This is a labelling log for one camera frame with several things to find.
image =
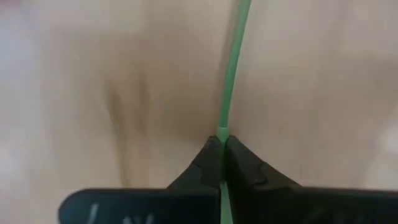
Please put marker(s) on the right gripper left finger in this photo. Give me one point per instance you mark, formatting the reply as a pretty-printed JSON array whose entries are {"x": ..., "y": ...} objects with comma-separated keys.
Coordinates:
[{"x": 174, "y": 205}]

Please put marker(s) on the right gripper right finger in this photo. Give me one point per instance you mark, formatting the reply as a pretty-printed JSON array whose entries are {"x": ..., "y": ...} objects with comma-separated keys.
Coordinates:
[{"x": 280, "y": 205}]

